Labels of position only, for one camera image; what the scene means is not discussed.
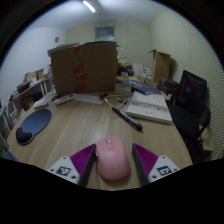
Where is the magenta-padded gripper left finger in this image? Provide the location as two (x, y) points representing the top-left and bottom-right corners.
(45, 143), (98, 188)

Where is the black marker pen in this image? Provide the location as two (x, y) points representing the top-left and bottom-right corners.
(111, 106), (144, 132)

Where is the white cable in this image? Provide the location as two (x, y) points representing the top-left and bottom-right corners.
(103, 94), (134, 111)

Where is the white remote with display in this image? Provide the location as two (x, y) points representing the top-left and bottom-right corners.
(53, 93), (78, 106)

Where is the pink computer mouse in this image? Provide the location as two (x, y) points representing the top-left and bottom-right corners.
(94, 135), (132, 182)

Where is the dark blue mouse pad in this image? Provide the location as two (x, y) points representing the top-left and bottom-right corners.
(15, 108), (53, 146)

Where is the blue book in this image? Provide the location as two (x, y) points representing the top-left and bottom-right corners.
(130, 83), (162, 96)

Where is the black office chair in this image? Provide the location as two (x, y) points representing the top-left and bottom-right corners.
(168, 69), (213, 161)

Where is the cluttered shelf unit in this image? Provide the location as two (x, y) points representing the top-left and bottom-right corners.
(8, 68), (51, 118)

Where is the tall open cardboard box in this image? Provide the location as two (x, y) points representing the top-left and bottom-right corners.
(148, 49), (172, 84)

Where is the black bag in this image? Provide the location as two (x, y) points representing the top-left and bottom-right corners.
(117, 64), (136, 78)

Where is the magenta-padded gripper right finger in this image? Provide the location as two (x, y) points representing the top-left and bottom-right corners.
(131, 142), (181, 188)

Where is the white book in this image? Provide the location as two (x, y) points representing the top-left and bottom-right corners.
(125, 90), (174, 125)

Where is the plain white paper sheet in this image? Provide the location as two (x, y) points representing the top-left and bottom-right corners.
(75, 93), (106, 105)

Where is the large brown cardboard box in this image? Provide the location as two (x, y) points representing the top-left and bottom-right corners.
(49, 40), (118, 98)

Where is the ceiling tube light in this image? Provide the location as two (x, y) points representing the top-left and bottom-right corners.
(82, 0), (97, 14)

